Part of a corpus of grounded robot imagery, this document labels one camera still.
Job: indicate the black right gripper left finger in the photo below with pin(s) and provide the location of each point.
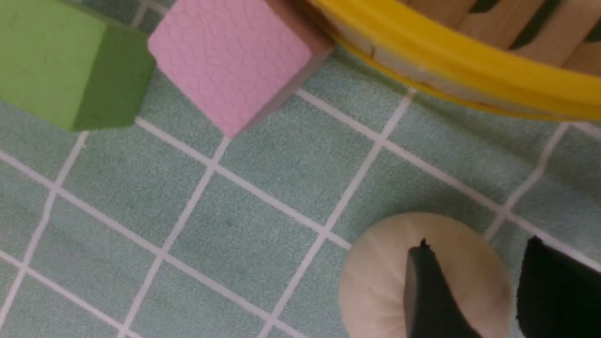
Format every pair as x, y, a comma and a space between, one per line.
430, 310

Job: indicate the green checkered tablecloth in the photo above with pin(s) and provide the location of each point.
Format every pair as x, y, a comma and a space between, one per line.
167, 229

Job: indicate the white bun front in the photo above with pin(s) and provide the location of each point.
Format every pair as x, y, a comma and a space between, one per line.
373, 278

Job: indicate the pink foam cube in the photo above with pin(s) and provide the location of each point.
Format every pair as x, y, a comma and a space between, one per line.
237, 61

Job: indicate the bamboo steamer tray yellow rim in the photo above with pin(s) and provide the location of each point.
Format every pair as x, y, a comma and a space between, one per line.
535, 59

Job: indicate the green foam cube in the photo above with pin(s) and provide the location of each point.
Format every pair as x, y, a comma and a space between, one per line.
70, 66

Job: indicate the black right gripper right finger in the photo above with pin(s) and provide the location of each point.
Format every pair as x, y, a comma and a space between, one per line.
557, 296

